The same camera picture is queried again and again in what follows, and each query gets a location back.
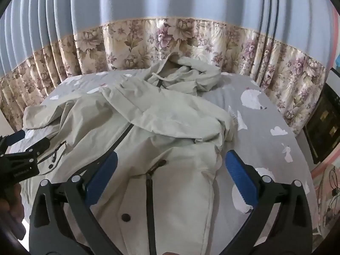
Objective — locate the light grey-green hooded jacket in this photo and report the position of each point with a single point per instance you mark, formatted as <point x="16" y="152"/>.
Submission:
<point x="164" y="127"/>

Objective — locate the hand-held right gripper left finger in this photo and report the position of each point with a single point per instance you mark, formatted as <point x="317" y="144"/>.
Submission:
<point x="102" y="175"/>

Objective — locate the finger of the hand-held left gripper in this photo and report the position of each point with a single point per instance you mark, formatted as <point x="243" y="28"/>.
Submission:
<point x="15" y="136"/>
<point x="39" y="145"/>

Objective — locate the person's left hand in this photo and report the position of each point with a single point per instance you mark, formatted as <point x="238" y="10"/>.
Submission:
<point x="12" y="203"/>

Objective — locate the dark glass cabinet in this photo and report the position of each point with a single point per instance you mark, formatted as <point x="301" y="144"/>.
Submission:
<point x="322" y="127"/>

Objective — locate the blue curtain with floral border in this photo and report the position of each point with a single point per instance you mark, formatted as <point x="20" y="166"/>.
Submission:
<point x="170" y="8"/>

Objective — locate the grey bed sheet white prints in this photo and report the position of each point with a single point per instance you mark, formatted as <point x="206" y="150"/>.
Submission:
<point x="265" y="117"/>

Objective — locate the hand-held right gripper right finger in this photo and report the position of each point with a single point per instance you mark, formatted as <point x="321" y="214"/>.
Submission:
<point x="239" y="175"/>

